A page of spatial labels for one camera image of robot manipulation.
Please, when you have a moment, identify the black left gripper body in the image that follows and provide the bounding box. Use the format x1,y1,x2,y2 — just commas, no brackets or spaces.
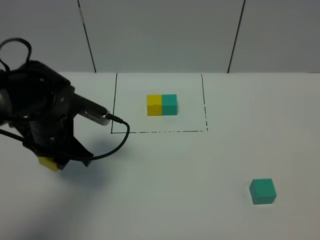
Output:
9,60,94,160

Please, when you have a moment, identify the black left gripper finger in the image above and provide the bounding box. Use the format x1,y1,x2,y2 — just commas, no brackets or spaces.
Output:
80,157,93,167
56,159,69,171

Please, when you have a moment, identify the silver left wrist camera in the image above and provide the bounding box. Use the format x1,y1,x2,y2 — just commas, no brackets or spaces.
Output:
72,94,110,126

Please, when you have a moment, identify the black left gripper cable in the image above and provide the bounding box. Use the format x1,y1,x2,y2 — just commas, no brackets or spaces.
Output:
0,37,131,161

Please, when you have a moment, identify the template teal cube block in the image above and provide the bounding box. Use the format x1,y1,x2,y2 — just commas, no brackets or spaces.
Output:
162,94,178,116

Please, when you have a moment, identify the template yellow cube block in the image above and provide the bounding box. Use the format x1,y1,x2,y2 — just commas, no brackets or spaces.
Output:
146,94,163,116

